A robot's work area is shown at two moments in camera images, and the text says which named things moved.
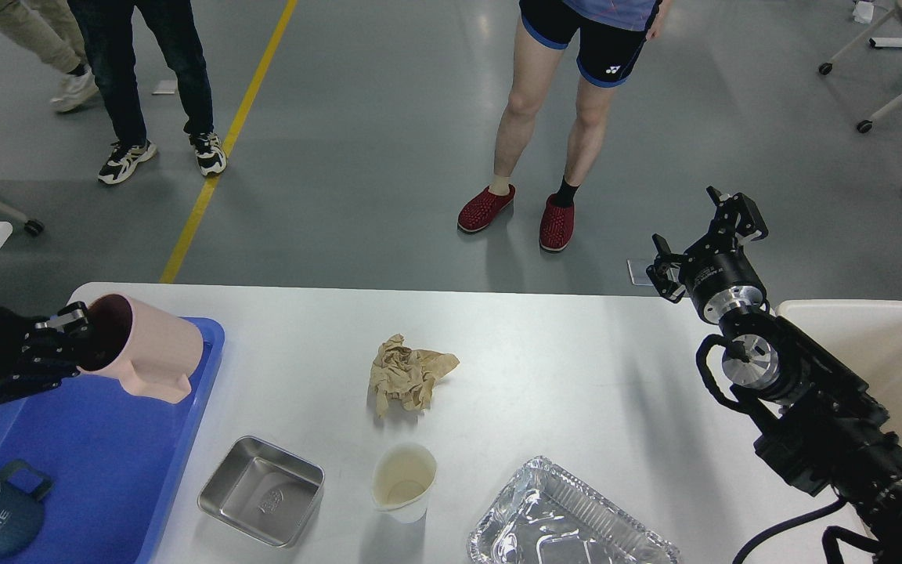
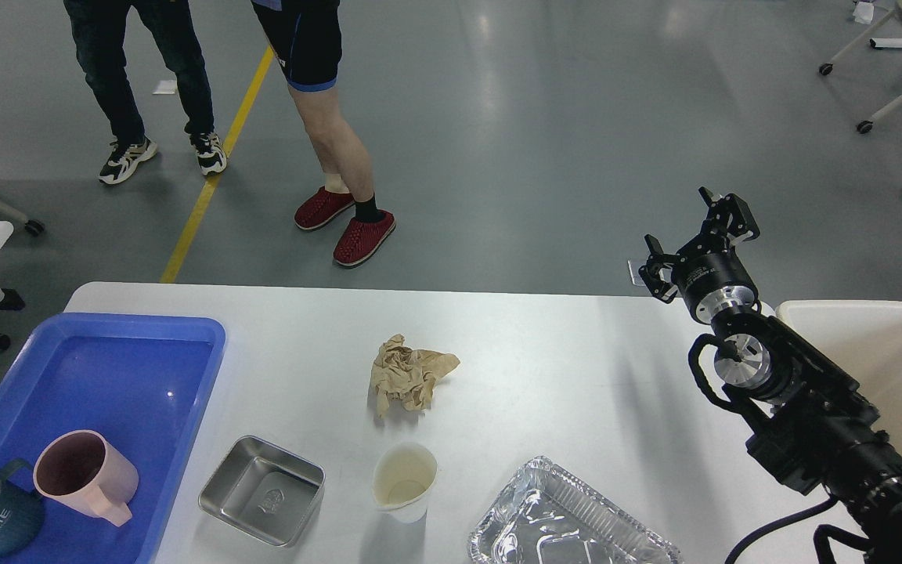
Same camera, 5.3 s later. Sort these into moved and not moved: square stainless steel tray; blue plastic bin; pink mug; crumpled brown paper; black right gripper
Moved: pink mug
Not moved: crumpled brown paper; blue plastic bin; black right gripper; square stainless steel tray
